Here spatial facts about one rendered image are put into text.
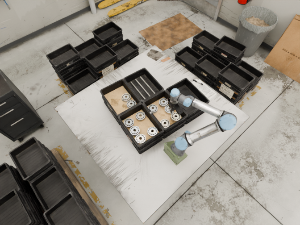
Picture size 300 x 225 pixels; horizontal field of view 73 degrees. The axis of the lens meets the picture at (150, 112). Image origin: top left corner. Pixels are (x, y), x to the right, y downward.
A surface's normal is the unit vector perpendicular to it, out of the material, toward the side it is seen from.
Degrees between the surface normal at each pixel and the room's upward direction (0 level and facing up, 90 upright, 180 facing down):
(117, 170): 0
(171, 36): 4
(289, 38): 79
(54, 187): 0
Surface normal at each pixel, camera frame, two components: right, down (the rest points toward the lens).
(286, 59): -0.72, 0.43
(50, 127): 0.00, -0.51
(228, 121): -0.33, 0.05
